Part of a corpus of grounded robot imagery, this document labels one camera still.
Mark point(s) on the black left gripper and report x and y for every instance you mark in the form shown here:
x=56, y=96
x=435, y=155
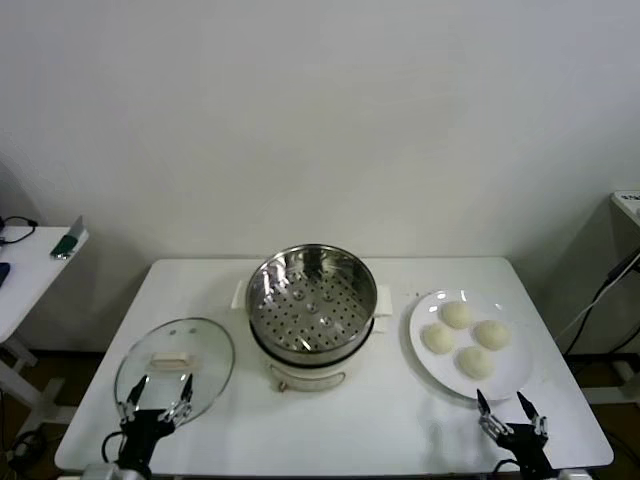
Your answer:
x=145, y=435

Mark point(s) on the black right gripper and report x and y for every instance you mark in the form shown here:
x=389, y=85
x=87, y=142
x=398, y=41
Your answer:
x=527, y=450

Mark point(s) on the white steamed baozi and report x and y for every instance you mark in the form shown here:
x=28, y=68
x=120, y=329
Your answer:
x=492, y=334
x=475, y=362
x=438, y=339
x=456, y=315

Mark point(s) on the stainless steel steamer basket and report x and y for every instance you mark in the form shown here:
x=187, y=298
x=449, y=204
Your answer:
x=310, y=310

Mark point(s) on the white round plate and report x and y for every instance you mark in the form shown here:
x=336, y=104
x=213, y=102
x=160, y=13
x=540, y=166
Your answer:
x=512, y=370

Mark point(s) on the white electric cooking pot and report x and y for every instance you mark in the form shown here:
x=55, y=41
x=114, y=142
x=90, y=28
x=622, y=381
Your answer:
x=310, y=378

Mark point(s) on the white side table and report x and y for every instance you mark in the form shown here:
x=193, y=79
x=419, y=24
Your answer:
x=30, y=270

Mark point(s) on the black power adapter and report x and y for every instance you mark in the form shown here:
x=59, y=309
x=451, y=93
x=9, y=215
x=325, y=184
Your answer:
x=620, y=267

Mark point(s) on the dark blue flat object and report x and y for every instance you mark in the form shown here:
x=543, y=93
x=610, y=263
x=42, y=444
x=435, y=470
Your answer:
x=4, y=275

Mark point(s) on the white cabinet stand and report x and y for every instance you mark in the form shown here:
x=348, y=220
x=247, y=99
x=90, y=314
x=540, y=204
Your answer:
x=625, y=210

